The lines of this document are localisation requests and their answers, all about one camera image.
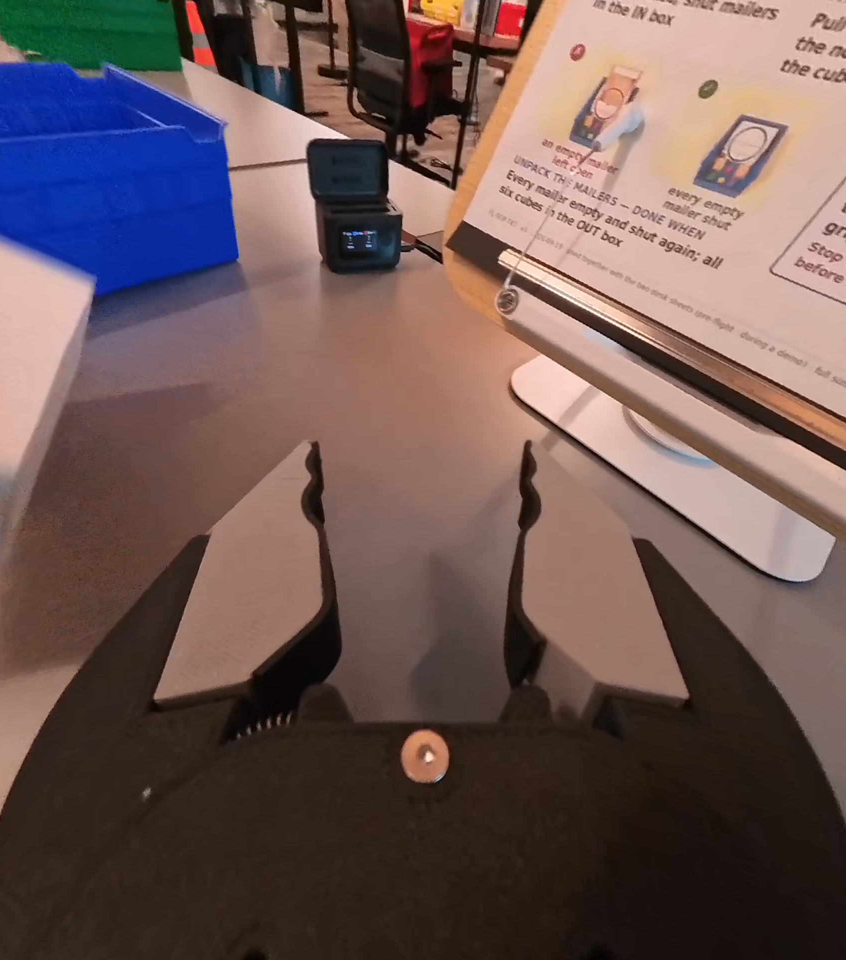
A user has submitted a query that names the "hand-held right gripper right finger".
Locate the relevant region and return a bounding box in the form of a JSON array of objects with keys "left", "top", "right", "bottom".
[{"left": 504, "top": 441, "right": 693, "bottom": 714}]

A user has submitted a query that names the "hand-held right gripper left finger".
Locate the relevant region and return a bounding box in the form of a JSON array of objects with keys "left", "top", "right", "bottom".
[{"left": 153, "top": 440, "right": 342, "bottom": 712}]

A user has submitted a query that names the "white cardboard mailer box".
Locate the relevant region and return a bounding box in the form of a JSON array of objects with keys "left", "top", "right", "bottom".
[{"left": 0, "top": 212, "right": 98, "bottom": 579}]

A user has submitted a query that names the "blue plastic bin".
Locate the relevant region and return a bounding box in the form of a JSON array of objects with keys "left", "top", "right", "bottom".
[{"left": 0, "top": 61, "right": 240, "bottom": 295}]

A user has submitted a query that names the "instruction sheet on stand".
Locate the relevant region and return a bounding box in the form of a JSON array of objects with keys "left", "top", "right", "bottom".
[{"left": 441, "top": 0, "right": 846, "bottom": 585}]

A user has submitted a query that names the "black charging case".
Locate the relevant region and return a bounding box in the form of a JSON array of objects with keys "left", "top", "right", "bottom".
[{"left": 306, "top": 138, "right": 404, "bottom": 275}]

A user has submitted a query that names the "printed instruction sheet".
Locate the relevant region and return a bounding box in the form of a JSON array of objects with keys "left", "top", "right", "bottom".
[{"left": 460, "top": 0, "right": 846, "bottom": 444}]

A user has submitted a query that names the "blue bucket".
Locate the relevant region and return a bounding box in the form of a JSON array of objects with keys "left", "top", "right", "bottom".
[{"left": 239, "top": 60, "right": 297, "bottom": 108}]

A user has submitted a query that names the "black mesh office chair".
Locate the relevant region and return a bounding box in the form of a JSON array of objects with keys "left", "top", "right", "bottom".
[{"left": 344, "top": 0, "right": 463, "bottom": 163}]

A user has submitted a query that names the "red bag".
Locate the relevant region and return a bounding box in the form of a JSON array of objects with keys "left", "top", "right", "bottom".
[{"left": 404, "top": 15, "right": 456, "bottom": 138}]

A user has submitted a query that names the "orange traffic cone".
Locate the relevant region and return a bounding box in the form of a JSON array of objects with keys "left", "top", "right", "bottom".
[{"left": 186, "top": 0, "right": 219, "bottom": 69}]

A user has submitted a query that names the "green plastic bin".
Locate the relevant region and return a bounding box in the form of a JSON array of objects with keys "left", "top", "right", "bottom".
[{"left": 0, "top": 0, "right": 184, "bottom": 55}]

